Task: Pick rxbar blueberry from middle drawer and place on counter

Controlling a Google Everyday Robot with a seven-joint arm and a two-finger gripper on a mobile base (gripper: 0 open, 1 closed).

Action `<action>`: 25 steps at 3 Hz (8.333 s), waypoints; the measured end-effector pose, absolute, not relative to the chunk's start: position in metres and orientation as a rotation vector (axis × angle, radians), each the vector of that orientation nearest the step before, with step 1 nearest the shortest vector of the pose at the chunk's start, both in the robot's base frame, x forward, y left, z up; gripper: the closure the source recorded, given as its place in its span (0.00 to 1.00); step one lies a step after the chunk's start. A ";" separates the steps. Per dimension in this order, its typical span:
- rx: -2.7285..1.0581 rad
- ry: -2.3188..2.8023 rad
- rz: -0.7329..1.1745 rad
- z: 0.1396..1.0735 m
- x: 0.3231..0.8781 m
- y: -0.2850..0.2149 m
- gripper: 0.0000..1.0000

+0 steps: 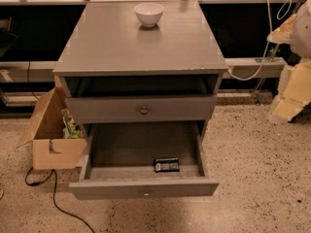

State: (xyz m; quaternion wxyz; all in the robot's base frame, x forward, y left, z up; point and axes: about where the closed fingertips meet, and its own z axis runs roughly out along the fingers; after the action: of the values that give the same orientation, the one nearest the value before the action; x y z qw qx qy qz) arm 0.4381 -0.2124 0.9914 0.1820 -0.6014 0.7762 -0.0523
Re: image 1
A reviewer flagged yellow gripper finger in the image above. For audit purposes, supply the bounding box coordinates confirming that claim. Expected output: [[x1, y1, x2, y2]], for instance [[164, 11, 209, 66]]
[[267, 14, 295, 45], [271, 61, 311, 123]]

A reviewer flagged dark blue rxbar wrapper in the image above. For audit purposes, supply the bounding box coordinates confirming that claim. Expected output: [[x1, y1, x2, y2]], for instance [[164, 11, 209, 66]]
[[154, 158, 180, 173]]

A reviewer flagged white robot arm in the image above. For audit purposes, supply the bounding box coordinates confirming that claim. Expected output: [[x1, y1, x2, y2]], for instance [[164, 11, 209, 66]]
[[267, 0, 311, 123]]

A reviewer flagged closed grey upper drawer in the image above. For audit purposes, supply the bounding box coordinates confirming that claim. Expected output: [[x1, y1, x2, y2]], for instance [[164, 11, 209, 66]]
[[65, 95, 217, 124]]

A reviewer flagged grey wooden drawer cabinet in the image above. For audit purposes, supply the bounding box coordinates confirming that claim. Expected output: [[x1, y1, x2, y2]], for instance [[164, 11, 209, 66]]
[[52, 0, 229, 141]]

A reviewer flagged open grey lower drawer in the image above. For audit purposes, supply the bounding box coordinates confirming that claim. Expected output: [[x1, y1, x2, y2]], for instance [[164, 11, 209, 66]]
[[69, 121, 219, 200]]

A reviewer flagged metal tripod stand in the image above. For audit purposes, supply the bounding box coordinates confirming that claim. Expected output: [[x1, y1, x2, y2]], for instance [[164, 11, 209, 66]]
[[251, 0, 307, 105]]

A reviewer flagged white ceramic bowl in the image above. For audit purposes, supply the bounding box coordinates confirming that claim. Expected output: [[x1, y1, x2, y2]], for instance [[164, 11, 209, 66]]
[[134, 3, 164, 27]]

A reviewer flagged green snack bag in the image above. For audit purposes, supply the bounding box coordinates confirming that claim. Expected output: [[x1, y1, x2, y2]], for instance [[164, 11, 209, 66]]
[[61, 109, 85, 139]]

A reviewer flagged open cardboard box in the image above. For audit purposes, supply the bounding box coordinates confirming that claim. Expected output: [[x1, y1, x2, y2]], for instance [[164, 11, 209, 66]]
[[17, 76, 86, 170]]

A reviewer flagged white hanging cable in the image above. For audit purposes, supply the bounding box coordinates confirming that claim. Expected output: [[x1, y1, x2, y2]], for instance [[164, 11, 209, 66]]
[[227, 0, 294, 82]]

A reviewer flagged black floor cable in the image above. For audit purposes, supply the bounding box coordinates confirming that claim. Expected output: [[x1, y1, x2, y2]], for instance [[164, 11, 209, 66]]
[[24, 167, 96, 233]]

